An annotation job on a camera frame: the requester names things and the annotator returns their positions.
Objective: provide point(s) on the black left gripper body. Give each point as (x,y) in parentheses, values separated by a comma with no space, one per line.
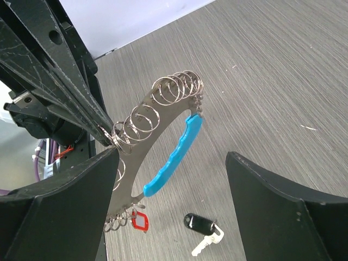
(40,114)

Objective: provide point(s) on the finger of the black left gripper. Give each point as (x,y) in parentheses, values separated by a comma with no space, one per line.
(40,95)
(51,74)

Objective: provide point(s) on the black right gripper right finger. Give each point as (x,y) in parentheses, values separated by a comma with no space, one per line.
(280,219)

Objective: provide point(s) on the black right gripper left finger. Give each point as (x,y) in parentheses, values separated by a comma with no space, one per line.
(61,217)

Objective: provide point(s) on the black tag key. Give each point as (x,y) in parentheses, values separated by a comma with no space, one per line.
(212,233)

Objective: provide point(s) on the red key tag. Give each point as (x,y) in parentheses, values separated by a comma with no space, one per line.
(140,221)

